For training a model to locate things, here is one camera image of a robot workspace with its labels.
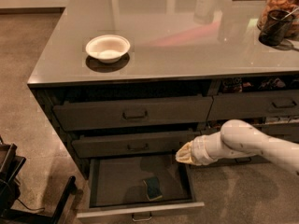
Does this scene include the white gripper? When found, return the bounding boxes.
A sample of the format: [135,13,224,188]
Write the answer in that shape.
[176,133,221,166]

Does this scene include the green yellow sponge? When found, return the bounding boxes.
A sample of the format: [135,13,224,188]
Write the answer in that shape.
[143,176,163,201]

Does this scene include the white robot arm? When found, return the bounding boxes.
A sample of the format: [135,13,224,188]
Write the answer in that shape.
[176,119,299,175]

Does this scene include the middle left dark drawer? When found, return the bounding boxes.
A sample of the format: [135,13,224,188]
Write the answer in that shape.
[72,131,198,158]

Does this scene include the dark drawer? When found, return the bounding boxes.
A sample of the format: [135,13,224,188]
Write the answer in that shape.
[72,131,198,158]
[199,121,299,143]
[201,156,269,168]
[53,96,212,131]
[207,90,299,120]

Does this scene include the open bottom left drawer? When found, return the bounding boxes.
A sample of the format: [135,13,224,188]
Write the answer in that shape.
[77,153,204,224]

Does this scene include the bottom right dark drawer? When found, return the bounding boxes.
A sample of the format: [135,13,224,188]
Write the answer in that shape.
[201,156,269,168]

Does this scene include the top right dark drawer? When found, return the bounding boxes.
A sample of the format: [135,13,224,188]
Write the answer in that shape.
[207,90,299,120]

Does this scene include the dark counter cabinet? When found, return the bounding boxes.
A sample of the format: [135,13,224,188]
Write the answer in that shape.
[28,0,298,174]

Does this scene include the middle right dark drawer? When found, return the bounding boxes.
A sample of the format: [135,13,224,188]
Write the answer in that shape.
[199,121,299,143]

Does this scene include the top left dark drawer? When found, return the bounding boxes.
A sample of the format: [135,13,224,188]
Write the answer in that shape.
[53,96,212,131]

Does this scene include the white paper bowl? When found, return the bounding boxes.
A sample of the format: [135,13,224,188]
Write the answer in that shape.
[85,35,131,63]

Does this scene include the dark glass cup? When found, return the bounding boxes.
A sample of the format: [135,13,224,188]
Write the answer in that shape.
[259,9,295,47]

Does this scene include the glass snack jar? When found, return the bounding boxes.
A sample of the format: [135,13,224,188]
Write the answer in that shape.
[257,0,299,38]

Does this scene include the black chair frame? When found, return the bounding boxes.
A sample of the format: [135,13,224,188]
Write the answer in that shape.
[0,136,77,224]

